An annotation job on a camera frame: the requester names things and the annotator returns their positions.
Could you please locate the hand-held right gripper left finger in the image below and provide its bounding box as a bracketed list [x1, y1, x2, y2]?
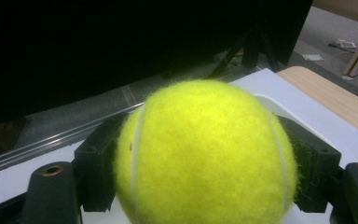
[74, 111, 129, 213]

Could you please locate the white paper sheet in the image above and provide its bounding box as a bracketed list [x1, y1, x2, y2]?
[301, 53, 324, 63]

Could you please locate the silver metal rail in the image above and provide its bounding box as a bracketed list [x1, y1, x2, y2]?
[0, 102, 145, 177]

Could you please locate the yellow tennis ball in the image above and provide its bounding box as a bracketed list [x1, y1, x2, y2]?
[113, 78, 299, 224]

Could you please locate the black metal stand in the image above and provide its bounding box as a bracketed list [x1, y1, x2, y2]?
[205, 29, 282, 80]

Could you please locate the white flat packet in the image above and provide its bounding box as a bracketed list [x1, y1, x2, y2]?
[328, 38, 357, 54]

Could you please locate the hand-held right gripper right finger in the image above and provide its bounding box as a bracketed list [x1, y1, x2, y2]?
[277, 115, 343, 215]

